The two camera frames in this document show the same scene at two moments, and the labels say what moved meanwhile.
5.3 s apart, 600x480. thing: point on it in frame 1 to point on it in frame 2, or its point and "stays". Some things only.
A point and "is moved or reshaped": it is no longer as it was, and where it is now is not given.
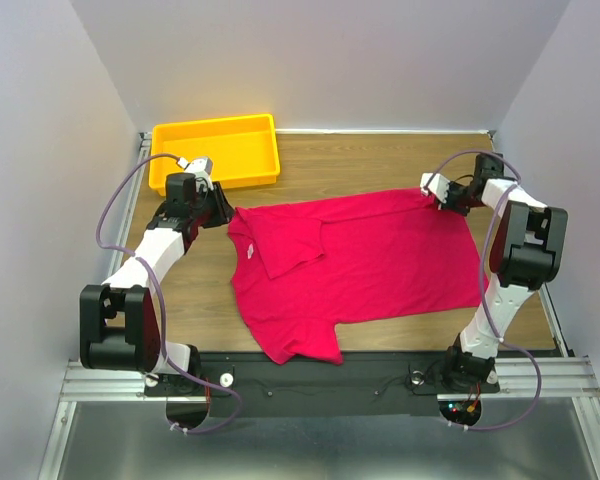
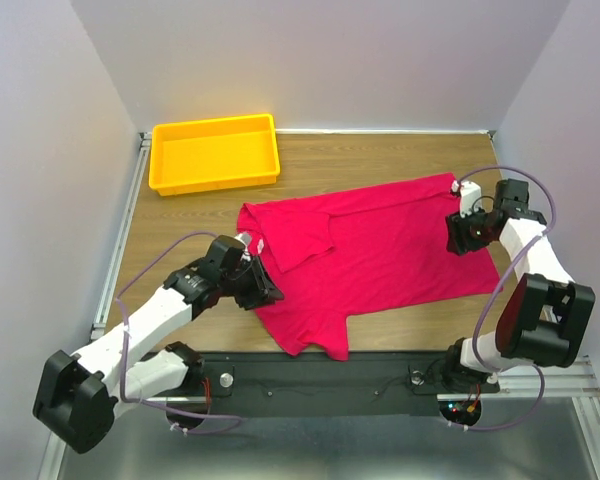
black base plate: [367, 384] stays
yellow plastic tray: [243, 150] stays
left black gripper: [224, 212] to [263, 289]
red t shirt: [300, 267] is moved or reshaped
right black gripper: [448, 205] to [456, 226]
